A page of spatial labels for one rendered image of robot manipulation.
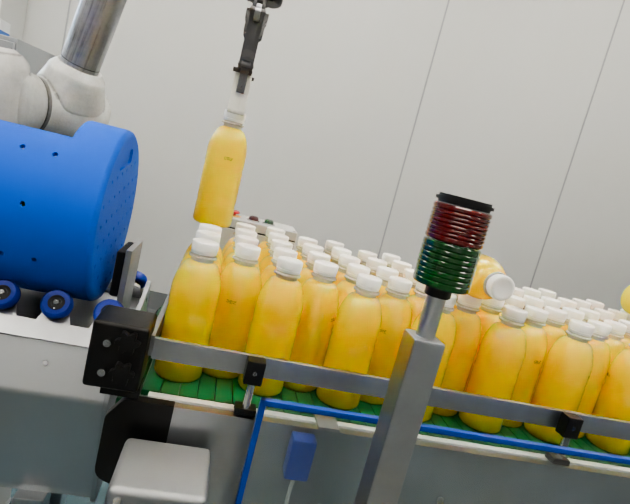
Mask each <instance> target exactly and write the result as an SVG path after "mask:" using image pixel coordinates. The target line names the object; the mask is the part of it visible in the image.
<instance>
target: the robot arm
mask: <svg viewBox="0 0 630 504"><path fill-rule="evenodd" d="M247 1H250V2H252V3H253V5H252V6H251V7H250V8H248V7H247V10H246V15H245V26H244V31H243V36H244V42H243V47H242V51H241V56H240V60H239V61H238V67H235V66H234V67H233V71H235V76H234V80H233V85H232V89H231V94H230V98H229V103H228V107H227V112H230V113H233V114H237V115H241V116H243V115H244V111H245V107H246V102H247V98H248V93H249V89H250V85H251V81H254V78H253V77H252V76H251V75H252V72H253V71H252V70H253V68H254V65H253V64H254V60H255V56H256V51H257V47H258V42H261V40H262V37H263V33H264V29H265V27H266V25H267V22H268V18H269V14H267V13H266V10H265V8H271V9H277V8H280V7H281V6H282V3H283V0H247ZM126 2H127V0H80V2H79V5H78V8H77V11H76V13H75V16H74V19H73V22H72V25H71V28H70V30H69V33H68V36H67V39H66V42H65V45H64V47H63V50H62V53H61V55H58V56H56V57H53V58H51V59H49V60H48V61H47V63H46V64H45V66H44V67H43V68H42V69H41V70H40V71H39V72H38V73H37V75H35V74H33V73H31V72H30V65H29V63H28V62H27V60H26V59H25V58H24V57H23V56H22V55H20V54H19V53H18V52H17V51H16V50H14V49H9V48H4V47H0V120H4V121H8V122H12V123H16V124H20V125H24V126H28V127H33V128H37V129H41V130H45V131H49V132H53V133H57V134H61V135H65V136H70V137H73V136H74V134H75V133H76V131H77V130H78V129H79V128H80V127H81V126H82V125H83V124H84V123H85V122H87V121H94V122H98V123H102V124H106V125H108V124H109V121H110V117H111V108H110V104H109V101H108V99H107V97H106V95H105V82H104V80H103V77H102V75H101V73H100V69H101V67H102V64H103V62H104V59H105V56H106V54H107V51H108V49H109V46H110V43H111V41H112V38H113V36H114V33H115V30H116V28H117V25H118V23H119V20H120V17H121V15H122V12H123V10H124V7H125V4H126Z"/></svg>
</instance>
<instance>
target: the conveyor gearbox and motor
mask: <svg viewBox="0 0 630 504"><path fill-rule="evenodd" d="M210 466H211V452H210V450H208V449H205V448H198V447H191V446H184V445H177V444H170V443H163V442H156V441H149V440H142V439H135V438H130V439H128V440H126V442H125V444H124V446H123V449H122V452H121V454H120V457H119V460H118V462H117V465H116V468H115V470H114V473H113V476H112V478H111V481H110V484H109V486H108V489H107V493H106V498H105V503H104V504H207V502H208V490H209V478H210Z"/></svg>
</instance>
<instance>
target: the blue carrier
mask: <svg viewBox="0 0 630 504"><path fill-rule="evenodd" d="M22 148H24V149H22ZM54 156H56V157H54ZM138 167H139V149H138V142H137V139H136V136H135V135H134V133H133V132H131V131H129V130H126V129H122V128H118V127H114V126H110V125H106V124H102V123H98V122H94V121H87V122H85V123H84V124H83V125H82V126H81V127H80V128H79V129H78V130H77V131H76V133H75V134H74V136H73V137H70V136H65V135H61V134H57V133H53V132H49V131H45V130H41V129H37V128H33V127H28V126H24V125H20V124H16V123H12V122H8V121H4V120H0V279H9V280H12V281H14V282H15V283H16V284H17V285H18V286H19V288H24V289H29V290H34V291H39V292H45V293H47V292H49V291H51V290H55V289H61V290H65V291H67V292H69V293H70V294H71V296H72V298H77V299H82V300H87V301H94V300H97V299H98V298H100V297H101V296H102V295H103V293H104V292H105V291H106V289H107V287H108V286H109V284H110V282H111V280H112V276H113V271H114V266H115V261H116V255H117V252H118V251H119V250H120V249H121V248H122V247H123V246H124V243H125V240H126V236H127V232H128V228H129V224H130V220H131V215H132V210H133V205H134V200H135V194H136V187H137V179H138ZM23 201H24V202H25V206H23V205H22V202H23Z"/></svg>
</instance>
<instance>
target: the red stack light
mask: <svg viewBox="0 0 630 504"><path fill-rule="evenodd" d="M433 205H434V206H432V210H431V214H430V218H429V219H428V220H429V222H428V223H427V225H428V226H426V230H425V235H426V236H428V237H431V238H434V239H437V240H440V241H443V242H446V243H450V244H453V245H457V246H461V247H465V248H469V249H474V250H482V249H483V247H484V245H483V244H484V243H485V240H486V236H487V232H488V231H489V230H488V228H489V227H490V225H489V224H491V220H492V218H493V216H492V215H491V214H488V213H484V212H480V211H476V210H472V209H468V208H464V207H460V206H457V205H453V204H449V203H445V202H441V201H437V200H435V201H434V202H433Z"/></svg>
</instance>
